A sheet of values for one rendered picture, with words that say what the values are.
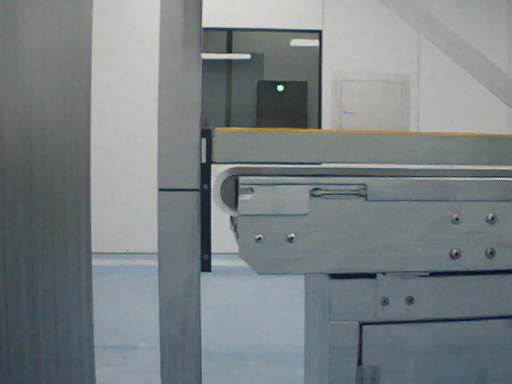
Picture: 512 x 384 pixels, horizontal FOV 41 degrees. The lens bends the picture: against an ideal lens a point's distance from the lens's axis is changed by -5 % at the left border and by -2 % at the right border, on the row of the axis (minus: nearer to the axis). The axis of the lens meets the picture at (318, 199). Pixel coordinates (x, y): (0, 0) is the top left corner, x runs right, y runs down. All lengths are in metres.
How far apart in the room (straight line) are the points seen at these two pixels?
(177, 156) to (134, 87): 5.03
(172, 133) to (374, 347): 0.41
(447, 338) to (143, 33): 5.41
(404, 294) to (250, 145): 0.24
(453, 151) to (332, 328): 0.23
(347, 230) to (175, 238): 0.34
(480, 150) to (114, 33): 5.47
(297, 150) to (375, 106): 5.33
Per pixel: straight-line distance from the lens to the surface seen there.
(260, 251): 0.70
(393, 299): 0.77
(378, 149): 0.71
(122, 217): 6.00
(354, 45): 6.09
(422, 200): 0.73
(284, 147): 0.69
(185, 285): 0.99
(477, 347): 0.83
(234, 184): 0.70
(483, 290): 0.81
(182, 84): 0.98
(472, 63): 0.71
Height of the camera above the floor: 0.88
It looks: 3 degrees down
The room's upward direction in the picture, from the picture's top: 1 degrees clockwise
